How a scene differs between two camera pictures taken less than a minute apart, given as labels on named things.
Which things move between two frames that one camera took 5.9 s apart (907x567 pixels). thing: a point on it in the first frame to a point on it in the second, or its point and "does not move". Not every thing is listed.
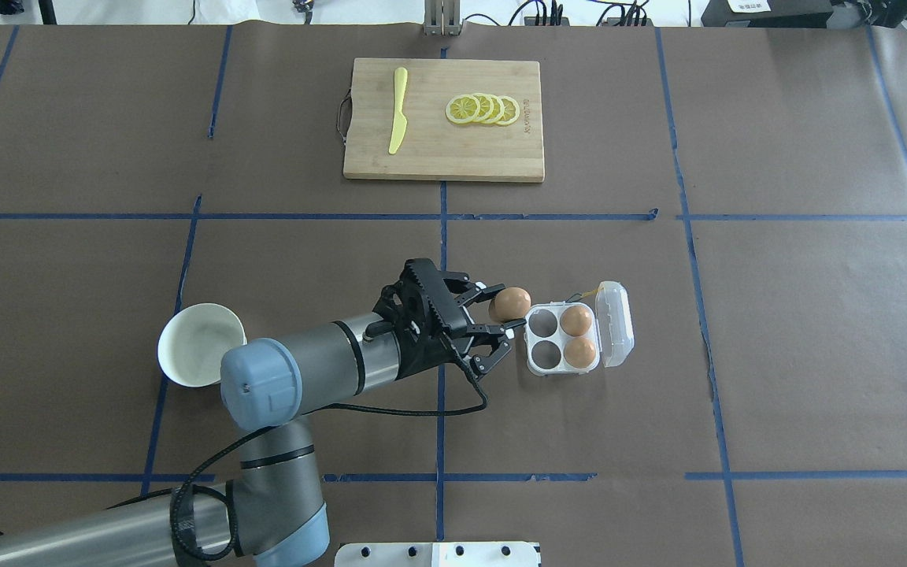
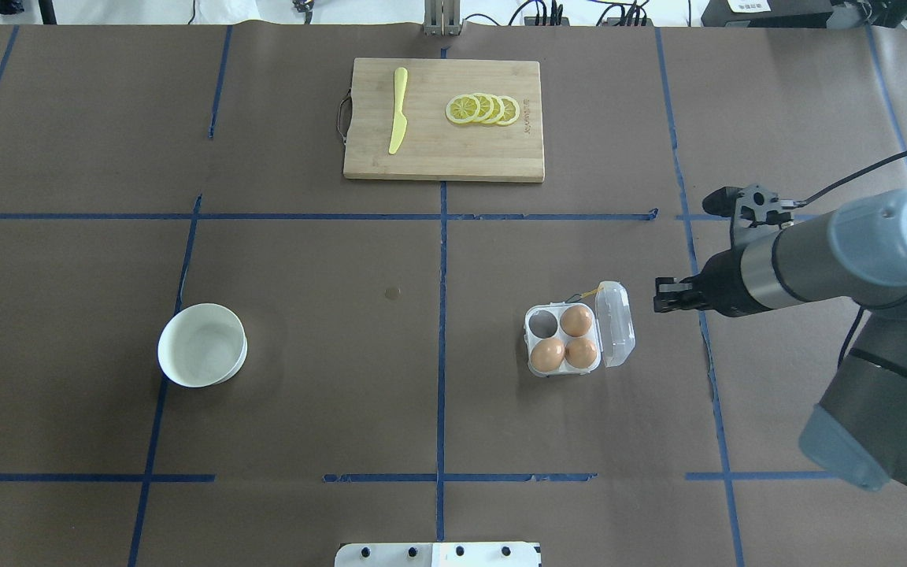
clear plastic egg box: (571, 338) does not move
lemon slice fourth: (511, 111) does not move
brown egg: (509, 305) to (547, 354)
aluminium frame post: (442, 17) does not move
